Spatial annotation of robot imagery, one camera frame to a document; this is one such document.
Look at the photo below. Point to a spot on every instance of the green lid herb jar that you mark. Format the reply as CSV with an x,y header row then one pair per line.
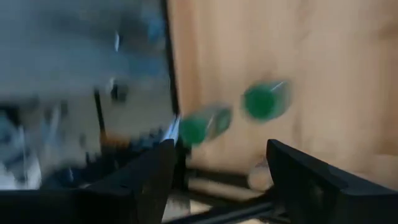
x,y
259,102
192,130

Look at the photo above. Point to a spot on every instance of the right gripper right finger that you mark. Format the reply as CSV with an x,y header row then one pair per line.
x,y
317,196

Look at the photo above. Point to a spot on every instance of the small brown lid glass jar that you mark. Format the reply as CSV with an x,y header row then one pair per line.
x,y
259,177

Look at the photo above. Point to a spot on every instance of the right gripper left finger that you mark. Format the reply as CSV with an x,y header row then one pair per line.
x,y
140,193

